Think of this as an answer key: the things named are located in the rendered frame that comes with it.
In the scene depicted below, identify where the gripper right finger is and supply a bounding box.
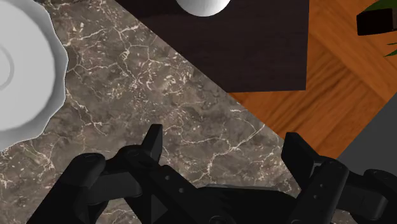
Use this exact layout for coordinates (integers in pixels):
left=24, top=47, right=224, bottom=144
left=281, top=132, right=397, bottom=224

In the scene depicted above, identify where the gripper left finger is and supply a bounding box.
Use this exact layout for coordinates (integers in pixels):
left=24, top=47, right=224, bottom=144
left=26, top=123, right=237, bottom=224

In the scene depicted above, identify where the white scalloped plate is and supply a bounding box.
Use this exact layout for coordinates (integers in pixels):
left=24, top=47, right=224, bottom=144
left=0, top=0, right=69, bottom=152

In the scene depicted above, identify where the potted plant in black pot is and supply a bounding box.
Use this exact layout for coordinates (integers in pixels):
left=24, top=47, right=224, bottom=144
left=356, top=0, right=397, bottom=58

